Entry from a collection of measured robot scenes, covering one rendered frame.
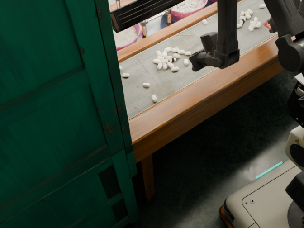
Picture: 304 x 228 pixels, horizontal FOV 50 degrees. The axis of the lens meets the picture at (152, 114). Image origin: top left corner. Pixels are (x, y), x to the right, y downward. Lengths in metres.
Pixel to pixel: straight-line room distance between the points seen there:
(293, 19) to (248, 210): 1.04
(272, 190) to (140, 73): 0.88
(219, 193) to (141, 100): 0.86
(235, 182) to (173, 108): 0.86
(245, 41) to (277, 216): 0.87
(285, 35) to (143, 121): 0.66
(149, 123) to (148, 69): 0.32
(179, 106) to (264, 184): 0.68
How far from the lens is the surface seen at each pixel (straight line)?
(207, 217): 1.98
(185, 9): 1.86
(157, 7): 1.34
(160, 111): 1.36
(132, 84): 1.49
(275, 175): 1.84
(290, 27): 0.95
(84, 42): 0.76
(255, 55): 1.62
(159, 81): 1.50
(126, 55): 1.58
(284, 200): 1.80
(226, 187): 2.06
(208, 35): 1.23
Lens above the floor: 1.88
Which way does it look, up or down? 55 degrees down
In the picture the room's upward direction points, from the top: 3 degrees counter-clockwise
